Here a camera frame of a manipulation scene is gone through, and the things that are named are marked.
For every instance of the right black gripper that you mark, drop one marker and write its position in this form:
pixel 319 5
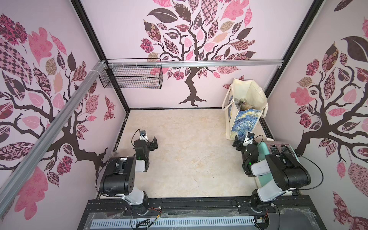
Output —
pixel 240 143

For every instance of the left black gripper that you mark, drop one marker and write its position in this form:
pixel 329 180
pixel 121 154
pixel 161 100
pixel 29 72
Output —
pixel 151 144

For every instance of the cream canvas tote bag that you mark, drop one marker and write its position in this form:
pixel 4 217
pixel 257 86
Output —
pixel 244 104

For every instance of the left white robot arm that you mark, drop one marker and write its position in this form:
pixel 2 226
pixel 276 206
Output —
pixel 118 179

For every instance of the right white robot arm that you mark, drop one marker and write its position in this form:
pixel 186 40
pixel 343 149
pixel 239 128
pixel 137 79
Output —
pixel 261 197

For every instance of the mint green chrome toaster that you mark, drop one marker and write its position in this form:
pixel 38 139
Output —
pixel 279 166

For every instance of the black wire wall basket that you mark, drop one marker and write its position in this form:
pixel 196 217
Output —
pixel 133 73

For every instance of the white slotted cable duct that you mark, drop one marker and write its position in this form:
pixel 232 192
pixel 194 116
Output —
pixel 170 223

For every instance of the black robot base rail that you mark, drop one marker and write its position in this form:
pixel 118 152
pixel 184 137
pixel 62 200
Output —
pixel 285 213

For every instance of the aluminium rail back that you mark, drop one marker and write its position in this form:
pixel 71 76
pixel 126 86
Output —
pixel 214 63

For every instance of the aluminium rail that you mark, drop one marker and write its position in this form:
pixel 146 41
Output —
pixel 214 63
pixel 20 175

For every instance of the aluminium rail left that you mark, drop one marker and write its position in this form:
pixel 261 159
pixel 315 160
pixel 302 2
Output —
pixel 20 175

